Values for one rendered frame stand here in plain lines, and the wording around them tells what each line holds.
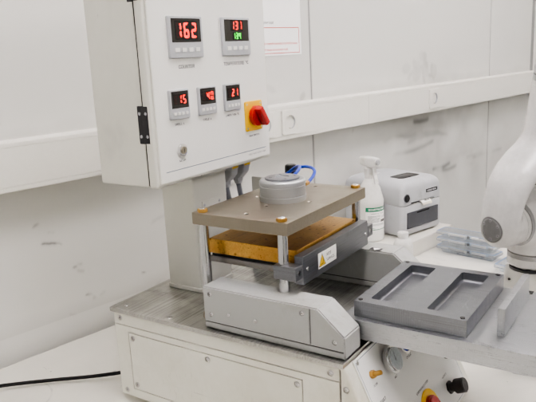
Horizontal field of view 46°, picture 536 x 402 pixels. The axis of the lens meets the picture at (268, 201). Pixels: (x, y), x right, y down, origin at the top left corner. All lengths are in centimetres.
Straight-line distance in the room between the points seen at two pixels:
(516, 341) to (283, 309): 32
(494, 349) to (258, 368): 35
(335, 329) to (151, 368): 39
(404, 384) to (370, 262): 24
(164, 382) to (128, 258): 49
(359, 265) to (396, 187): 77
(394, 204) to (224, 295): 102
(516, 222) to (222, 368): 56
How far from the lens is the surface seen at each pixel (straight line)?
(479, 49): 289
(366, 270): 117
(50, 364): 143
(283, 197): 104
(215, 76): 113
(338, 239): 105
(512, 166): 118
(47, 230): 145
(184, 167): 107
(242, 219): 97
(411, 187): 194
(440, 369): 115
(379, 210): 189
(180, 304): 115
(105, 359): 140
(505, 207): 117
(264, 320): 97
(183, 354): 109
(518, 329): 95
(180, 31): 106
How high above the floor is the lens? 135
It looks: 13 degrees down
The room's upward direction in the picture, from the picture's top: 3 degrees counter-clockwise
